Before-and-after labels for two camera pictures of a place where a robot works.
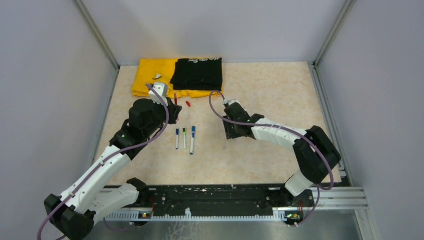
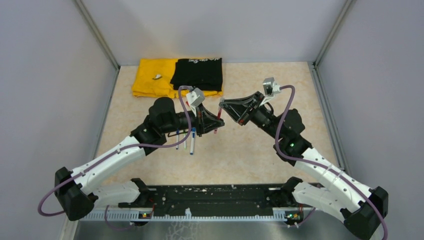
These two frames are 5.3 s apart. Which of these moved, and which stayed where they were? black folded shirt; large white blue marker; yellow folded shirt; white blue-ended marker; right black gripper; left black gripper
Moved: right black gripper; left black gripper
Stayed: black folded shirt; yellow folded shirt; white blue-ended marker; large white blue marker
